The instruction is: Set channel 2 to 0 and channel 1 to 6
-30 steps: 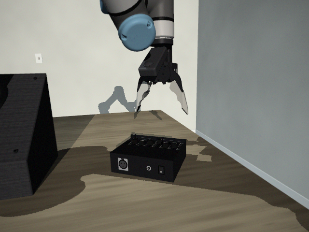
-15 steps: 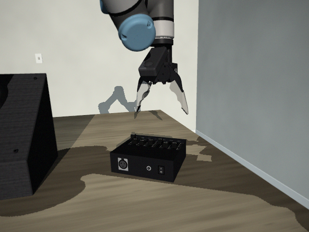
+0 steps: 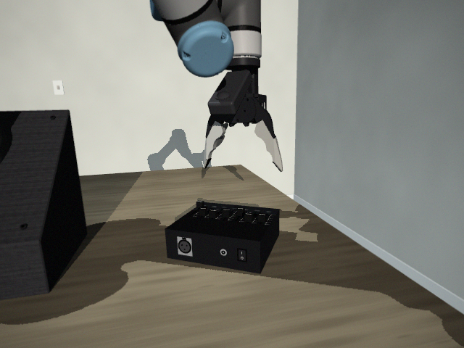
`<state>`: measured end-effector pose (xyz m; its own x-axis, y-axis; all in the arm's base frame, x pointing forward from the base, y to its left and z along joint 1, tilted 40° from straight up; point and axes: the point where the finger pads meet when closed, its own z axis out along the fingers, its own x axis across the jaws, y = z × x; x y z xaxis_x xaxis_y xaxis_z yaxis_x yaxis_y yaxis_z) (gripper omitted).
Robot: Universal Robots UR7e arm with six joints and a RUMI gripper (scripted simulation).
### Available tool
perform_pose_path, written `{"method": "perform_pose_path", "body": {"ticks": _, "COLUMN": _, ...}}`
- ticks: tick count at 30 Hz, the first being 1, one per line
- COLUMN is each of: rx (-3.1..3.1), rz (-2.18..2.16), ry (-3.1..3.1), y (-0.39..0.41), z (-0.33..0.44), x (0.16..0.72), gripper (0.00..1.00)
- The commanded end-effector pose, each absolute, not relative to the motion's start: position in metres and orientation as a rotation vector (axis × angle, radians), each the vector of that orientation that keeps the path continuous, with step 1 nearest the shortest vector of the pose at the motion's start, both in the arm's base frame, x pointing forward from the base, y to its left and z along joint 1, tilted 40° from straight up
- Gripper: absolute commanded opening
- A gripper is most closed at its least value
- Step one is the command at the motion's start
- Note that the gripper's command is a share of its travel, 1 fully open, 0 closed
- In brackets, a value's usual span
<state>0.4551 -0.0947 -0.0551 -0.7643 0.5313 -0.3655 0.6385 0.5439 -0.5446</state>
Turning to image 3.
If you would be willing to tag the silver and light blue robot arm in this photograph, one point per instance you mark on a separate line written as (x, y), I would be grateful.
(206, 46)

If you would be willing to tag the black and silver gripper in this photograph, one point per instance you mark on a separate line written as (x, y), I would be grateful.
(251, 110)

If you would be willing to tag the black lighting desk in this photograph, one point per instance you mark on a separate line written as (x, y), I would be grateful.
(224, 235)

